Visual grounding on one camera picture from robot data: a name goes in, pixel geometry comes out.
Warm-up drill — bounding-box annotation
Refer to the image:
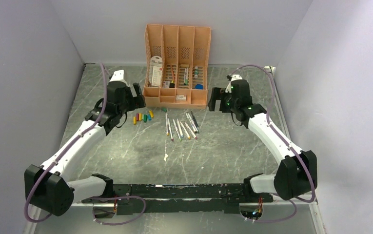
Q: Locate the green tip pen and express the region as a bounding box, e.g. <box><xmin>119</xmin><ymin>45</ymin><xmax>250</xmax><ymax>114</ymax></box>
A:
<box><xmin>185</xmin><ymin>112</ymin><xmax>198</xmax><ymax>134</ymax></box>

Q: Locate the blue cap pink tip pen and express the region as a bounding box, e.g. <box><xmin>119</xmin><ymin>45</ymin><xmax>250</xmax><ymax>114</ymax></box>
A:
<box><xmin>184</xmin><ymin>122</ymin><xmax>197</xmax><ymax>139</ymax></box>

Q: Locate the mint cap yellow tip pen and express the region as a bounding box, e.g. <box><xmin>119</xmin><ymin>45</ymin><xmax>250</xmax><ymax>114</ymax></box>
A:
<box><xmin>180</xmin><ymin>122</ymin><xmax>191</xmax><ymax>139</ymax></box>

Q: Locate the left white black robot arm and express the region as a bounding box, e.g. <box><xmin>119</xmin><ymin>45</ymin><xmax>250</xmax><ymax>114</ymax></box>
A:
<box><xmin>24</xmin><ymin>80</ymin><xmax>146</xmax><ymax>216</ymax></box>

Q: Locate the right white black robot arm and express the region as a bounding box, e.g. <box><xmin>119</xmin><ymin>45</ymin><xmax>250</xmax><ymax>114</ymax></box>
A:
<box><xmin>208</xmin><ymin>78</ymin><xmax>317</xmax><ymax>202</ymax></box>

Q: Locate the blue object in organizer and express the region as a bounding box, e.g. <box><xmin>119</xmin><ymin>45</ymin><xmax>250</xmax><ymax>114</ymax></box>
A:
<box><xmin>195</xmin><ymin>84</ymin><xmax>204</xmax><ymax>90</ymax></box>

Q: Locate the white packet in organizer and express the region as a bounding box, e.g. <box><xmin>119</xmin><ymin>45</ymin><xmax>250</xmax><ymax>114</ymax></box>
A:
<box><xmin>149</xmin><ymin>56</ymin><xmax>163</xmax><ymax>87</ymax></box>

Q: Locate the small white box in organizer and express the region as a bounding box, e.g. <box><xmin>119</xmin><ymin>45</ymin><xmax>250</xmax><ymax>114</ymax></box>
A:
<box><xmin>176</xmin><ymin>95</ymin><xmax>187</xmax><ymax>100</ymax></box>

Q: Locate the orange desk organizer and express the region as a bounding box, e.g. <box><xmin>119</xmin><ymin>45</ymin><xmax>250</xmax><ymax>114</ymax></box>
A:
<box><xmin>143</xmin><ymin>24</ymin><xmax>211</xmax><ymax>109</ymax></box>

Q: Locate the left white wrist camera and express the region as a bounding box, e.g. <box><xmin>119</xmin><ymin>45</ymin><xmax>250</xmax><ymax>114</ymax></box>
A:
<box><xmin>110</xmin><ymin>70</ymin><xmax>129</xmax><ymax>87</ymax></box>

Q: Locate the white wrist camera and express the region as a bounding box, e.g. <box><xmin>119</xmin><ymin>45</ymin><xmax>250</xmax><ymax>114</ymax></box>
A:
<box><xmin>225</xmin><ymin>74</ymin><xmax>242</xmax><ymax>93</ymax></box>
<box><xmin>110</xmin><ymin>70</ymin><xmax>129</xmax><ymax>87</ymax></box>

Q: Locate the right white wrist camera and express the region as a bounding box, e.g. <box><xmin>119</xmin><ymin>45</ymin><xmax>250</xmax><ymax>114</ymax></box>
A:
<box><xmin>225</xmin><ymin>74</ymin><xmax>242</xmax><ymax>93</ymax></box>

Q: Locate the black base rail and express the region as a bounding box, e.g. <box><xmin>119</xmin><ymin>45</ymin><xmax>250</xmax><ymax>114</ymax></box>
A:
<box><xmin>81</xmin><ymin>183</ymin><xmax>273</xmax><ymax>215</ymax></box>

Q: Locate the aluminium frame rail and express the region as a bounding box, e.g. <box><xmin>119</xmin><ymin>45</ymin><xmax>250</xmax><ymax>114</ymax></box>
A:
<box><xmin>263</xmin><ymin>66</ymin><xmax>319</xmax><ymax>207</ymax></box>

